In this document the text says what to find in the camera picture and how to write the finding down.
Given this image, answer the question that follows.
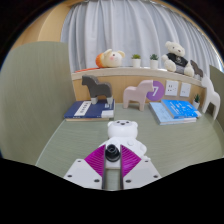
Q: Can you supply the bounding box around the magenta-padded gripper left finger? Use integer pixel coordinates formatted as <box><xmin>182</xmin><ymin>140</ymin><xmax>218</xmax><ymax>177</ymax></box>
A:
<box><xmin>63</xmin><ymin>144</ymin><xmax>108</xmax><ymax>191</ymax></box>

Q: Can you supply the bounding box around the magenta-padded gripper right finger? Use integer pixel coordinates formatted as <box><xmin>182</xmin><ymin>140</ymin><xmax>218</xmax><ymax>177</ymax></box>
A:
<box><xmin>119</xmin><ymin>144</ymin><xmax>162</xmax><ymax>191</ymax></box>

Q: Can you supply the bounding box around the small black charger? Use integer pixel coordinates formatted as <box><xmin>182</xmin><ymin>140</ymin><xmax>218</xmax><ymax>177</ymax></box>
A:
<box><xmin>104</xmin><ymin>143</ymin><xmax>122</xmax><ymax>163</ymax></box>

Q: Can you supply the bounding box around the white bear-shaped power strip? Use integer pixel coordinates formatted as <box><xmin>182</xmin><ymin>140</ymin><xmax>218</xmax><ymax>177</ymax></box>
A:
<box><xmin>99</xmin><ymin>119</ymin><xmax>148</xmax><ymax>159</ymax></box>

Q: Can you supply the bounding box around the light blue book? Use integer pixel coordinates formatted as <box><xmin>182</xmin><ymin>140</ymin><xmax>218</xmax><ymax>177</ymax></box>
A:
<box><xmin>148</xmin><ymin>101</ymin><xmax>198</xmax><ymax>126</ymax></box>

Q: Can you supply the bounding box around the navy blue book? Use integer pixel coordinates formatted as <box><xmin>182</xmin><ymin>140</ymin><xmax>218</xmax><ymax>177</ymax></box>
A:
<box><xmin>63</xmin><ymin>99</ymin><xmax>116</xmax><ymax>122</ymax></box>

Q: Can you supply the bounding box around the bright blue book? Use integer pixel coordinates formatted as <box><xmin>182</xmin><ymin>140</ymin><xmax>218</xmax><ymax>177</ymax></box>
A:
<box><xmin>161</xmin><ymin>98</ymin><xmax>203</xmax><ymax>120</ymax></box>

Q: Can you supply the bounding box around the pink horse figurine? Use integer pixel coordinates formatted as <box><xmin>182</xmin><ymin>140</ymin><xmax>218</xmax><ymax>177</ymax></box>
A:
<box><xmin>122</xmin><ymin>79</ymin><xmax>155</xmax><ymax>112</ymax></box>

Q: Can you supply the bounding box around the round purple number sign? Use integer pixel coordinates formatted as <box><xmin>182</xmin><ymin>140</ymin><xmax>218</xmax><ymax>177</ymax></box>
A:
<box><xmin>145</xmin><ymin>80</ymin><xmax>166</xmax><ymax>102</ymax></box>

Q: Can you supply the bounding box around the dark grey horse figurine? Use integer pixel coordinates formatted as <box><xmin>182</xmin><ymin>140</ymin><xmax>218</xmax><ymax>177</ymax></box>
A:
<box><xmin>81</xmin><ymin>75</ymin><xmax>114</xmax><ymax>106</ymax></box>

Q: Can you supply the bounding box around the small plant in white pot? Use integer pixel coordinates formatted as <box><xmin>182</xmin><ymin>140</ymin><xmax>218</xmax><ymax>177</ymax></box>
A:
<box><xmin>149</xmin><ymin>53</ymin><xmax>160</xmax><ymax>70</ymax></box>
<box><xmin>131</xmin><ymin>53</ymin><xmax>142</xmax><ymax>69</ymax></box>
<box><xmin>193</xmin><ymin>93</ymin><xmax>202</xmax><ymax>110</ymax></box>

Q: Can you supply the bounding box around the green desk divider panel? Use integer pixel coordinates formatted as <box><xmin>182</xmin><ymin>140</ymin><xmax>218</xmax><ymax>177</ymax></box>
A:
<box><xmin>0</xmin><ymin>41</ymin><xmax>78</xmax><ymax>166</ymax></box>
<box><xmin>208</xmin><ymin>64</ymin><xmax>224</xmax><ymax>134</ymax></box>

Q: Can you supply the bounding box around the wooden window ledge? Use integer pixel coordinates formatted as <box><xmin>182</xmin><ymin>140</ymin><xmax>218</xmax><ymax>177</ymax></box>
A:
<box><xmin>71</xmin><ymin>67</ymin><xmax>208</xmax><ymax>88</ymax></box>

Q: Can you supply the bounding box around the large white horse figurine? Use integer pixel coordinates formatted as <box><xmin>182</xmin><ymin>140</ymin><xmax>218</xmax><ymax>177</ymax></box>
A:
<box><xmin>200</xmin><ymin>76</ymin><xmax>222</xmax><ymax>121</ymax></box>

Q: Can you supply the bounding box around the small dark horse figurine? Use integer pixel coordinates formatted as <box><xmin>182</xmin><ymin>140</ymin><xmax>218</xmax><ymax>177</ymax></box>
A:
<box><xmin>189</xmin><ymin>59</ymin><xmax>204</xmax><ymax>79</ymax></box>

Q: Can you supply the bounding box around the round cream and orange plush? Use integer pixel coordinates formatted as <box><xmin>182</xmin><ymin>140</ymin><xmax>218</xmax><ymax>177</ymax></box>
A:
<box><xmin>95</xmin><ymin>48</ymin><xmax>126</xmax><ymax>69</ymax></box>

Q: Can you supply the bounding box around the cream teddy bear black shirt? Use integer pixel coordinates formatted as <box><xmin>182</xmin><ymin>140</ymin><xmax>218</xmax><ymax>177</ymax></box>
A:
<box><xmin>161</xmin><ymin>40</ymin><xmax>195</xmax><ymax>78</ymax></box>

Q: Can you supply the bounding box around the grey curtain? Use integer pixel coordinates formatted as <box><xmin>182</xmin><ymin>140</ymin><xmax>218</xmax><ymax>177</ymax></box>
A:
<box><xmin>59</xmin><ymin>0</ymin><xmax>221</xmax><ymax>76</ymax></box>

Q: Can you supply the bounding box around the white wall socket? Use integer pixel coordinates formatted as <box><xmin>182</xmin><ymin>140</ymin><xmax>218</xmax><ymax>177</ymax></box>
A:
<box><xmin>179</xmin><ymin>82</ymin><xmax>192</xmax><ymax>98</ymax></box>
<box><xmin>164</xmin><ymin>79</ymin><xmax>180</xmax><ymax>97</ymax></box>

